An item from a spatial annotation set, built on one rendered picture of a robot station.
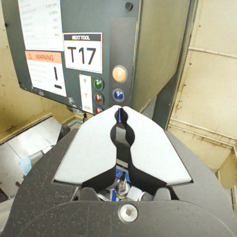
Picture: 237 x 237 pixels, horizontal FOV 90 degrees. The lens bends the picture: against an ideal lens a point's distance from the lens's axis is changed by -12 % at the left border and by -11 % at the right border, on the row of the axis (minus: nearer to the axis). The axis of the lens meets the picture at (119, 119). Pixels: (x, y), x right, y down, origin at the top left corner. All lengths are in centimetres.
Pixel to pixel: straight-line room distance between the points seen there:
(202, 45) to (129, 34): 104
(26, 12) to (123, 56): 29
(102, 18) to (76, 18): 6
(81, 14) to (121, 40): 9
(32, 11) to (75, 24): 14
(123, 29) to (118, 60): 5
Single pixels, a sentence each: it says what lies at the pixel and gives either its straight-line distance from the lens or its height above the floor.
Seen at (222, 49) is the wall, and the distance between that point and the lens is 125.
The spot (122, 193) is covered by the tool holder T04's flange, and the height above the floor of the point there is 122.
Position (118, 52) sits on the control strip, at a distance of 24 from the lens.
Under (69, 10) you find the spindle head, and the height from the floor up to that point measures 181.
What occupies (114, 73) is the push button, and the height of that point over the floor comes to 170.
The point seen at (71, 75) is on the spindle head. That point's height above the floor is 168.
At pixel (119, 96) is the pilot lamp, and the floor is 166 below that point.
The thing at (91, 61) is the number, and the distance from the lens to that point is 28.
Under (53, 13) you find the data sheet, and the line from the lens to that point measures 35.
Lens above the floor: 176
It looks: 33 degrees down
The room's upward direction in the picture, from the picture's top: 3 degrees clockwise
